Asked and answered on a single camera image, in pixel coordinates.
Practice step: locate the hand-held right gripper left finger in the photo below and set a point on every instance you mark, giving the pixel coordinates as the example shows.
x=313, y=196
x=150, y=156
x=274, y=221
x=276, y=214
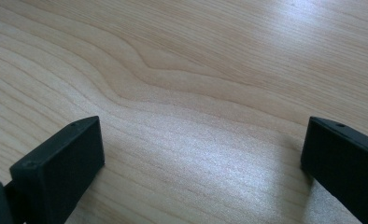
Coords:
x=60, y=161

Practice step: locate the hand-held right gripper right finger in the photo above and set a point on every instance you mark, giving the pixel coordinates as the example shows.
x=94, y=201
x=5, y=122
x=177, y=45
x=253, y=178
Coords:
x=344, y=165

